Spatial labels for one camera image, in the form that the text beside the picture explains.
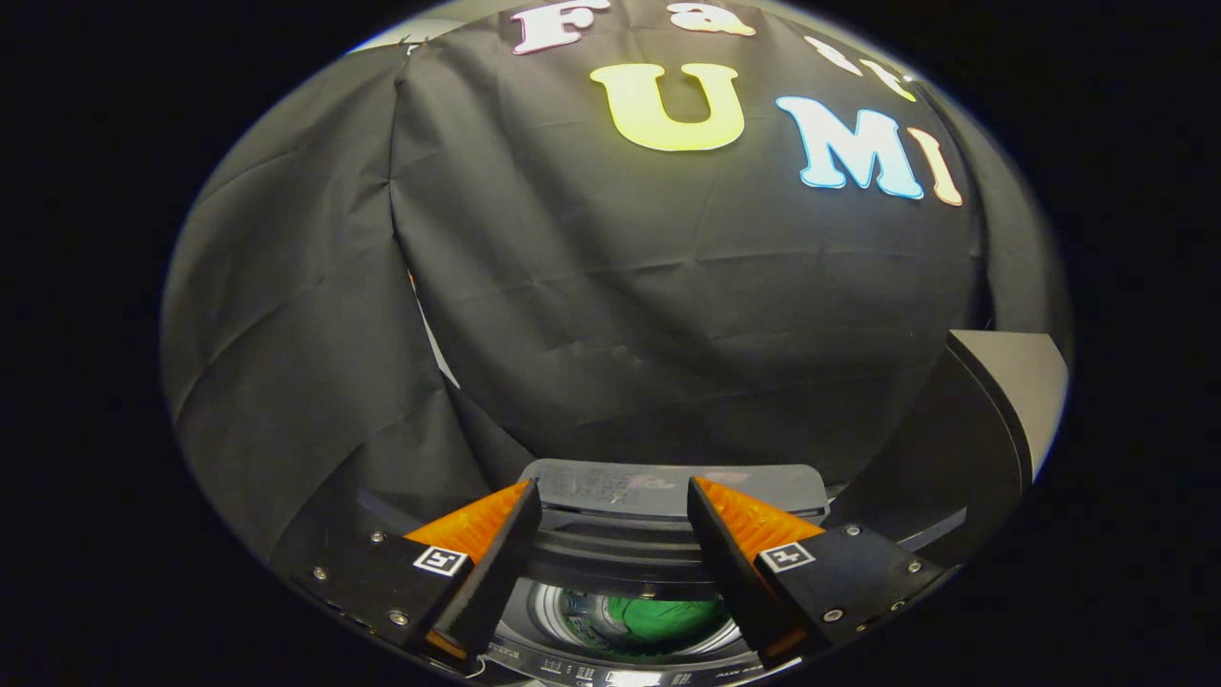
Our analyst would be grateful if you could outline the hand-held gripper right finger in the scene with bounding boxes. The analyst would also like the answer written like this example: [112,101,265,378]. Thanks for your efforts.
[687,475,955,669]

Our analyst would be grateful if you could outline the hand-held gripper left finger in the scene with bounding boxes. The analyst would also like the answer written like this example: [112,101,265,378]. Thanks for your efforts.
[272,479,543,674]

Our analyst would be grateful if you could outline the green polo shirt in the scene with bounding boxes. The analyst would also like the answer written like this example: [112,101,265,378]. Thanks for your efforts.
[563,592,731,659]

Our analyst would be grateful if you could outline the grey washing machine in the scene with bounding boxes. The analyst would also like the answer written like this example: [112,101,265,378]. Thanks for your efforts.
[482,458,969,687]

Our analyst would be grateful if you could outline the dark washing machine lid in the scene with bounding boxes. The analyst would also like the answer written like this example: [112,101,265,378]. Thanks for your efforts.
[496,520,831,669]

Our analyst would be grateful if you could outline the black backdrop cloth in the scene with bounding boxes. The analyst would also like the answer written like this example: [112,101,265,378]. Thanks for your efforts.
[160,0,1074,573]

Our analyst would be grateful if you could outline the beige cabinet with dark frame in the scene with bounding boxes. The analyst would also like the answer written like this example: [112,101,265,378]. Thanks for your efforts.
[830,329,1069,573]

